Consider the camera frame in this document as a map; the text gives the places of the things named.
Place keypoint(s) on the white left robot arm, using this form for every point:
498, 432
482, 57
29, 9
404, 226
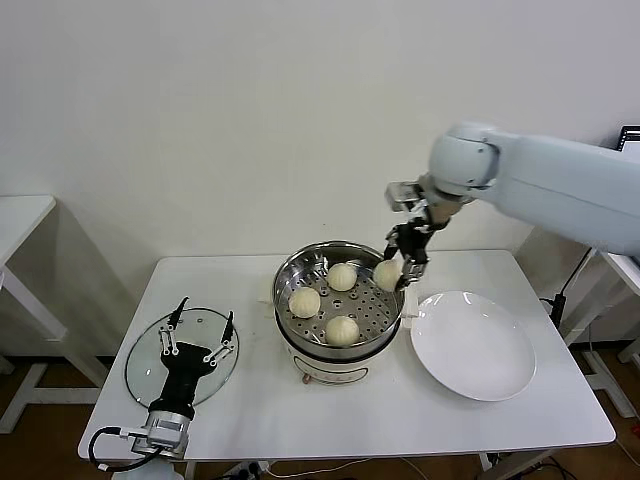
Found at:
169, 416

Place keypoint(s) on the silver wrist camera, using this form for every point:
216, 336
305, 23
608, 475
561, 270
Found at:
402, 195
160, 439

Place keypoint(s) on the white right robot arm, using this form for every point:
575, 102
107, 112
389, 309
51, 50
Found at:
550, 175

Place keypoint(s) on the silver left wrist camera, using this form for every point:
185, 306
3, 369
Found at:
160, 439

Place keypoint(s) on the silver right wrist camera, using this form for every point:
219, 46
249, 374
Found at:
402, 195

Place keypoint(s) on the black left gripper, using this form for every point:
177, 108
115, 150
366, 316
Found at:
182, 377

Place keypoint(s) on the stainless steel steamer basket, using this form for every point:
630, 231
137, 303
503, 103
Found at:
300, 272

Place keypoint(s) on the white steamed baozi bun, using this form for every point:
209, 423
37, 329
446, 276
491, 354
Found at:
304, 303
386, 276
341, 277
342, 331

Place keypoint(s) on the white round plate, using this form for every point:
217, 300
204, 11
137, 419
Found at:
450, 360

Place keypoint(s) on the open black laptop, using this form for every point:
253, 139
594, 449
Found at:
631, 137

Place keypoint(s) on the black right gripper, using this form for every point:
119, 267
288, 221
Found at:
415, 242

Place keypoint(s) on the white electric cooker base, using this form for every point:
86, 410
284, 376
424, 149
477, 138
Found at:
340, 370

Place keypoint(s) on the round glass pot lid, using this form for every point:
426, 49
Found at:
142, 360

